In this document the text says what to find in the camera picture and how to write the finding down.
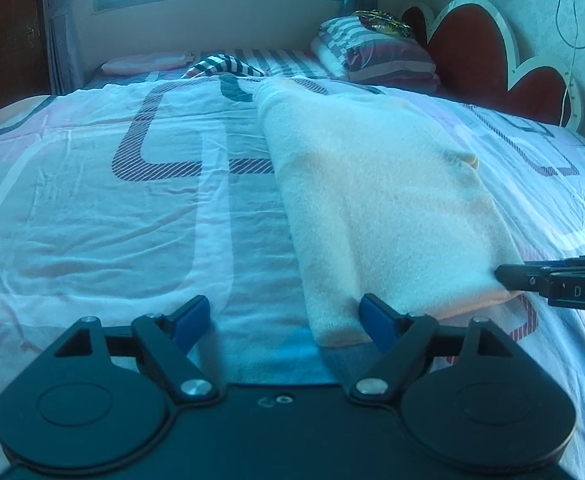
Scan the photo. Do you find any pink pillow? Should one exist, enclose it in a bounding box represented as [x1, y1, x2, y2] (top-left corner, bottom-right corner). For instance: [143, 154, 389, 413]
[101, 52, 194, 74]

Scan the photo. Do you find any patterned bed cover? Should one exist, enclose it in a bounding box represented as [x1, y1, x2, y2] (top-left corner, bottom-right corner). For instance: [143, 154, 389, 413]
[0, 49, 585, 480]

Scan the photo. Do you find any black white red striped garment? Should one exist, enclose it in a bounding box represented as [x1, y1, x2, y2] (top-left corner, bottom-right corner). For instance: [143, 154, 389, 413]
[181, 53, 269, 81]

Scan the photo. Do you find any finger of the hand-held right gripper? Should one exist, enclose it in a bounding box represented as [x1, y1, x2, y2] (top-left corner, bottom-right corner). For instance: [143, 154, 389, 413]
[494, 264, 585, 310]
[523, 255, 585, 271]

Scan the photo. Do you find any red and white headboard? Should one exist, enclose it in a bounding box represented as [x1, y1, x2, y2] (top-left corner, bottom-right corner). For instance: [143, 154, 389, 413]
[400, 0, 585, 134]

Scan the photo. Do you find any striped purple pillow stack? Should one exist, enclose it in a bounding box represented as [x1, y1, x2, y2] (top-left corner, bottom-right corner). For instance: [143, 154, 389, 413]
[311, 16, 441, 94]

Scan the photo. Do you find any colourful shiny bag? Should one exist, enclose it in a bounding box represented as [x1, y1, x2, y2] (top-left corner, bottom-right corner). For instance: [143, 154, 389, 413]
[351, 10, 416, 37]

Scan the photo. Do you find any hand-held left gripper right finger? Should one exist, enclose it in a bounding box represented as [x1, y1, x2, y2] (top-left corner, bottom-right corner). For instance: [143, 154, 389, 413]
[350, 294, 518, 406]

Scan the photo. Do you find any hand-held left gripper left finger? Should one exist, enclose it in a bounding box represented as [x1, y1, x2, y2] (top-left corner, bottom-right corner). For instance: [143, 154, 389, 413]
[55, 295, 218, 403]

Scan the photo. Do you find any white towel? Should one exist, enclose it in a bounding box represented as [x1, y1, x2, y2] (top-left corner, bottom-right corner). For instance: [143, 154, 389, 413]
[253, 76, 523, 350]

